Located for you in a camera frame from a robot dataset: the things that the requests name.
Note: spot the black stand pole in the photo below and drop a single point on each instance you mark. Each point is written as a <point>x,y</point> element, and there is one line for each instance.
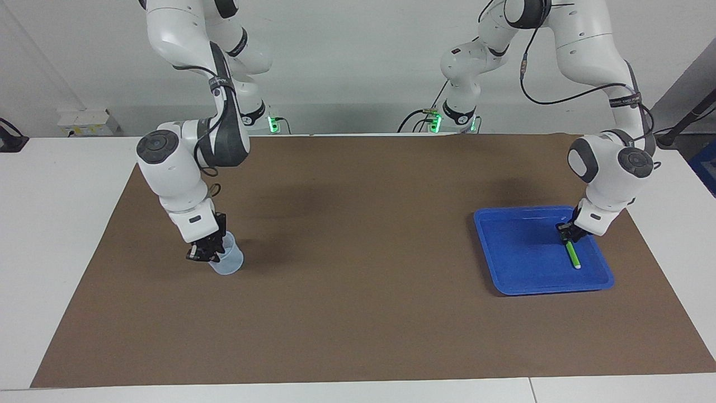
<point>688,120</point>

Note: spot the black clamp mount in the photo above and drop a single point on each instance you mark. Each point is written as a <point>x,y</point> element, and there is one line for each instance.
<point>11,140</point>

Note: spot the white power strip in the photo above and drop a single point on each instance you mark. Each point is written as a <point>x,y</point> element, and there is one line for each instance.
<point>89,123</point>

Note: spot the green pen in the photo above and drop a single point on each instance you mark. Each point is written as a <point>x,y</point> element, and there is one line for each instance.
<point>573,256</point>

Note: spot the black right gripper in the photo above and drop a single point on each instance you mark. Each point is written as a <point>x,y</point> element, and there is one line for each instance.
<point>215,239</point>

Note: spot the translucent plastic cup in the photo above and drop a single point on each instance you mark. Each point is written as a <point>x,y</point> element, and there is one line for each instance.
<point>229,266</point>

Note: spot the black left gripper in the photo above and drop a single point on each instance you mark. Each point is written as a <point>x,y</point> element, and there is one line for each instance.
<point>568,226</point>

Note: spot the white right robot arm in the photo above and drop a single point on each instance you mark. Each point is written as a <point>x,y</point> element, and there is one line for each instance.
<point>168,179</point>

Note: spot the brown table mat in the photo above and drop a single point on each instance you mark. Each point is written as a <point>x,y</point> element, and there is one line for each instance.
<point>358,308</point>

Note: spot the blue plastic tray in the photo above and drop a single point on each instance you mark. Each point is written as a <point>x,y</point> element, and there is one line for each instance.
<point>526,263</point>

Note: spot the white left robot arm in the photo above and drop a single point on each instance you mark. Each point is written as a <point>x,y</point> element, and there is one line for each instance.
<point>609,184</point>

